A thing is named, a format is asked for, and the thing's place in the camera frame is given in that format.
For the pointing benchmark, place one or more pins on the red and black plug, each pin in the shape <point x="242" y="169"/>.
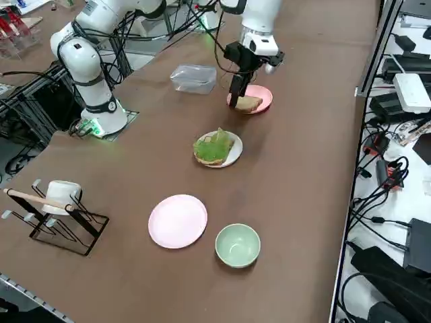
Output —
<point x="378" y="144"/>

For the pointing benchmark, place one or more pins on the brown bread slice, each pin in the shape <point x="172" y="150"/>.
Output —
<point x="249" y="103"/>
<point x="227" y="151"/>

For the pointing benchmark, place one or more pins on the green ceramic bowl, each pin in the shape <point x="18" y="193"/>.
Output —
<point x="237" y="245"/>

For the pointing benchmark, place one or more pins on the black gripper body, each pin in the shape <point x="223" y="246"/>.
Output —
<point x="244" y="57"/>

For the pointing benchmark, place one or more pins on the green lettuce leaf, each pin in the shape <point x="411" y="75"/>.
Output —
<point x="212" y="148"/>

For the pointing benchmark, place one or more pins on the clear plastic container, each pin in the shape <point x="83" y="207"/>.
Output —
<point x="193" y="79"/>

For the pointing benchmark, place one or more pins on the colourful printed packet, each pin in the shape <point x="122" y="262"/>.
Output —
<point x="414" y="133"/>

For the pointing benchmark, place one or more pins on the white cup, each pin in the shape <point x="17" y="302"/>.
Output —
<point x="62" y="195"/>

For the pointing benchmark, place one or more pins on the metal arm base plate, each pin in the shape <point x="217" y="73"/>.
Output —
<point x="131" y="116"/>

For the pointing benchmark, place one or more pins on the pink round plate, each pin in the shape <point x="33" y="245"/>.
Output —
<point x="264" y="94"/>

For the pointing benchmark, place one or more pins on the black bag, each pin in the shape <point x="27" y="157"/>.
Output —
<point x="387" y="279"/>

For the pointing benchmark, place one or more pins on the aluminium rail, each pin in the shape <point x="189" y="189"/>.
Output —
<point x="27" y="292"/>

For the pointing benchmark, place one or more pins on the black power strip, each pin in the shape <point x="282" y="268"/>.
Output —
<point x="407" y="65"/>

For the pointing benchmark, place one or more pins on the black power adapter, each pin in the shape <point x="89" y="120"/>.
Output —
<point x="387" y="106"/>

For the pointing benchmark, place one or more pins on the black adapter with red plug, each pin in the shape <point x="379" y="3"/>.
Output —
<point x="382" y="171"/>

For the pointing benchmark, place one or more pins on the clear acrylic rack red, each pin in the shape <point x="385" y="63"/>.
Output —
<point x="17" y="33"/>

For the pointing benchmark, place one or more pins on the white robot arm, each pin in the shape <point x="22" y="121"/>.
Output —
<point x="210" y="22"/>
<point x="84" y="60"/>

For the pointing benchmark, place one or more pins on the pale round plate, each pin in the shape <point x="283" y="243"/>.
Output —
<point x="178" y="220"/>

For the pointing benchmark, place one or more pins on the aluminium camera post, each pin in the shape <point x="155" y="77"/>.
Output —
<point x="380" y="50"/>

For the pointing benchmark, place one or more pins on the black power adapter box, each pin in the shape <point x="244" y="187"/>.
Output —
<point x="421" y="245"/>

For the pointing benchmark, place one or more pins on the white round plate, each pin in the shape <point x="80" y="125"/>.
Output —
<point x="237" y="148"/>

